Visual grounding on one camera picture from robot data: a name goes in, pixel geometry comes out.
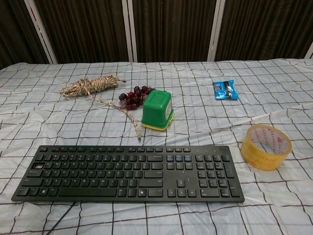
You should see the black computer keyboard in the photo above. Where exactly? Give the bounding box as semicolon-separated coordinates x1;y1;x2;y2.
12;144;246;204

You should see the green plastic box yellow lid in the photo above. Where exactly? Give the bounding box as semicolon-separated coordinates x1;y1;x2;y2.
140;90;175;131

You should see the dark red grape bunch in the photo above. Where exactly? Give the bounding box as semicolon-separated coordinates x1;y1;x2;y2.
118;85;156;111

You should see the white grid-pattern tablecloth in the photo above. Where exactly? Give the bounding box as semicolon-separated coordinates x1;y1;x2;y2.
0;58;313;235

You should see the blue snack packet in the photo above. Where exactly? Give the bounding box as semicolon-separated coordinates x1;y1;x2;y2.
212;79;239;101

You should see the dark brown screen panel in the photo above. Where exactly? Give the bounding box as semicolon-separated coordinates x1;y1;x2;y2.
132;0;218;63
33;0;130;64
0;0;48;70
215;0;313;61

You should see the yellowish clear tape roll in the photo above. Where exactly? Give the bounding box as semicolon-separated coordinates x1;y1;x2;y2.
240;124;292;171

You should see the beige braided rope bundle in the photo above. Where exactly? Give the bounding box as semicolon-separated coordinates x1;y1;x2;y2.
59;75;142;142

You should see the thin black cable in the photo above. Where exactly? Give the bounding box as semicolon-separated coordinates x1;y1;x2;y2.
45;201;77;235

